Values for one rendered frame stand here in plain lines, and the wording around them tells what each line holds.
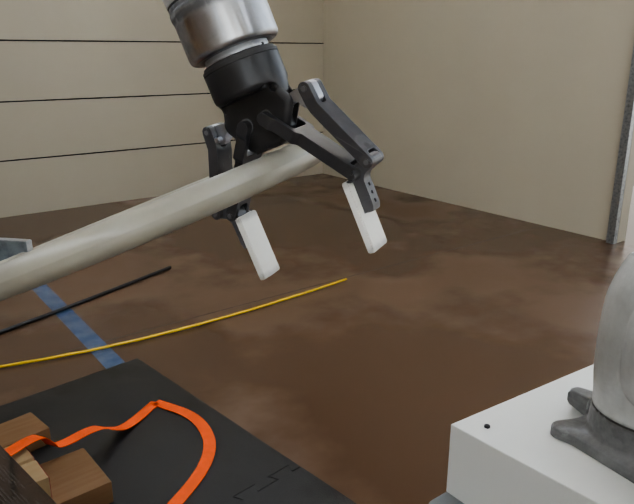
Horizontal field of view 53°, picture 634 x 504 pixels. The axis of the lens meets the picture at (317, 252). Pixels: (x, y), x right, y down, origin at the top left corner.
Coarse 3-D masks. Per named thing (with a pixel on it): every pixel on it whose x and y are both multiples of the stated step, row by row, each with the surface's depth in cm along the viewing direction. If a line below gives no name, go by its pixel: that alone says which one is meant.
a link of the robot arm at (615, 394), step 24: (624, 264) 78; (624, 288) 75; (624, 312) 75; (600, 336) 80; (624, 336) 75; (600, 360) 79; (624, 360) 75; (600, 384) 80; (624, 384) 75; (600, 408) 80; (624, 408) 76
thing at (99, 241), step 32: (256, 160) 59; (288, 160) 61; (192, 192) 54; (224, 192) 55; (256, 192) 58; (96, 224) 53; (128, 224) 52; (160, 224) 53; (32, 256) 52; (64, 256) 52; (96, 256) 52; (0, 288) 53; (32, 288) 53
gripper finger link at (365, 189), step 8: (376, 152) 57; (376, 160) 56; (360, 168) 57; (360, 176) 58; (368, 176) 58; (360, 184) 58; (368, 184) 58; (360, 192) 58; (368, 192) 58; (376, 192) 59; (360, 200) 58; (368, 200) 58; (376, 200) 59; (368, 208) 58; (376, 208) 59
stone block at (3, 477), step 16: (0, 448) 127; (0, 464) 118; (16, 464) 123; (0, 480) 109; (16, 480) 114; (32, 480) 120; (0, 496) 102; (16, 496) 106; (32, 496) 111; (48, 496) 116
